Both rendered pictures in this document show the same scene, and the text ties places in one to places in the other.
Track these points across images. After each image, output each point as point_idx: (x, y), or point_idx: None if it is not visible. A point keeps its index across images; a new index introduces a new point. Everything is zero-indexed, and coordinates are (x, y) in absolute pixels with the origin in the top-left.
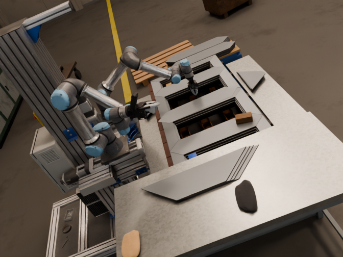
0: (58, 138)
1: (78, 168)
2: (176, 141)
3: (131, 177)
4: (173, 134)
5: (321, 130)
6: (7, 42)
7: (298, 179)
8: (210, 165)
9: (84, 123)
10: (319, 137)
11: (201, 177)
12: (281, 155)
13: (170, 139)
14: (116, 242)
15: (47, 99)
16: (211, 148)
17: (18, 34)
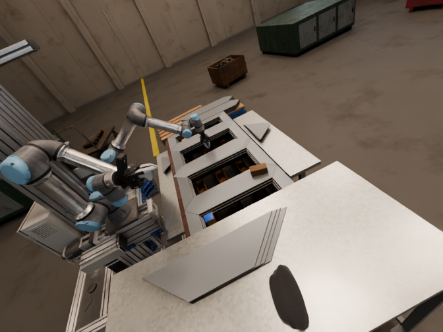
0: (53, 209)
1: (82, 239)
2: (191, 198)
3: (146, 240)
4: (188, 190)
5: (360, 184)
6: None
7: (356, 263)
8: (230, 240)
9: (66, 196)
10: (362, 194)
11: (220, 260)
12: (320, 221)
13: (185, 196)
14: None
15: None
16: (228, 205)
17: None
